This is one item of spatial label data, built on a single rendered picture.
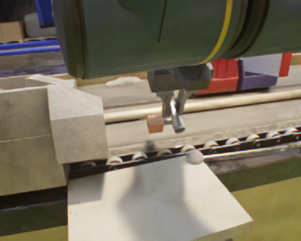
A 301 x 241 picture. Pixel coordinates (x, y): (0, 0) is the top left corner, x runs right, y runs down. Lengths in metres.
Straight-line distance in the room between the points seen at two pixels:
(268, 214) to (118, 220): 0.48
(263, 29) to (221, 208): 0.33
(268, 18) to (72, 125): 0.34
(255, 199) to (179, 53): 0.57
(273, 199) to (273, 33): 0.58
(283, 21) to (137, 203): 0.37
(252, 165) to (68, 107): 0.44
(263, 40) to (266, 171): 0.47
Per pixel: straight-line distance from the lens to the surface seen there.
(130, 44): 0.17
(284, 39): 0.26
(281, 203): 0.80
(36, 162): 0.51
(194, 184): 0.51
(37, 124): 0.48
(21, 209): 0.58
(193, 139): 0.75
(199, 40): 0.20
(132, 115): 0.85
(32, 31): 9.57
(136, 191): 0.50
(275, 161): 0.67
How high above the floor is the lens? 1.13
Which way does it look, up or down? 26 degrees down
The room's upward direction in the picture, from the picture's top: 2 degrees counter-clockwise
